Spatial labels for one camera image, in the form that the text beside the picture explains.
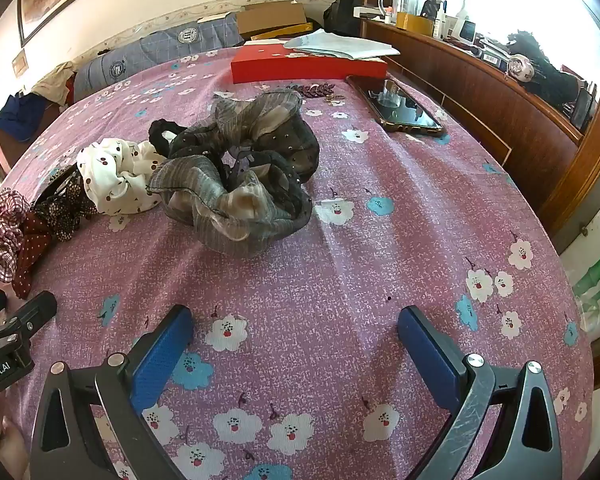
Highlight blue cloth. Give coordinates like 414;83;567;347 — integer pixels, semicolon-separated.
0;92;48;141

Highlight grey organza scrunchie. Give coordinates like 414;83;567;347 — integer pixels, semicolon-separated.
147;87;321;257

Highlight leaf shaped hair clip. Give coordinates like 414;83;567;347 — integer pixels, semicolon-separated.
285;82;338;99

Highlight red box lid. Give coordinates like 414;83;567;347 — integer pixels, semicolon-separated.
230;44;388;85

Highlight person's left hand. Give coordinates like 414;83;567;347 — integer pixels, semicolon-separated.
0;407;31;480

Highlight brown cardboard box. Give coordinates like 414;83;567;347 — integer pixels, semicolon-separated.
236;1;313;41

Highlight red plaid scrunchie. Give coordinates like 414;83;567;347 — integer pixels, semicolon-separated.
0;189;31;283

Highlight plain black scrunchie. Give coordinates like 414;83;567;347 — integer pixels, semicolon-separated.
148;119;191;158

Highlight white cherry print scrunchie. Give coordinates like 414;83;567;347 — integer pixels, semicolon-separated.
76;137;168;217

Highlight dark red dotted scrunchie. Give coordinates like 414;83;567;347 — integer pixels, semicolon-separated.
11;212;53;298

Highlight rhinestone flower hair clip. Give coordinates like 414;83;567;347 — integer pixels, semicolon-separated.
32;165;98;243

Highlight beige cloth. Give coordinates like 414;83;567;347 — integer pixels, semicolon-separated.
30;61;76;106

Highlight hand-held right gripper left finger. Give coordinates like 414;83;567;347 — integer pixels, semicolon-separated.
30;304;193;480

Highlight white papers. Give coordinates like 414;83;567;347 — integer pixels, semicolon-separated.
282;29;402;61

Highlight blue checked quilt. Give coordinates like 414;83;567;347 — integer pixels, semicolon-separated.
74;12;246;103

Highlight clear measuring jug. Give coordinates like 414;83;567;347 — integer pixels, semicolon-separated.
378;0;421;25

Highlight yellow box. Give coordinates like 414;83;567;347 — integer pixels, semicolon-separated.
396;12;433;36

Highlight black smartphone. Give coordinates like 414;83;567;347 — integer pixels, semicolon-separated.
346;75;446;137

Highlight wooden headboard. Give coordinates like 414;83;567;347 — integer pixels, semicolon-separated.
357;17;586;241

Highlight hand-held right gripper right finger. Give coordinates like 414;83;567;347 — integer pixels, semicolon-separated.
397;305;563;480

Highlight black bag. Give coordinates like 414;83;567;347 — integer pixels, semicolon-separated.
322;0;366;36

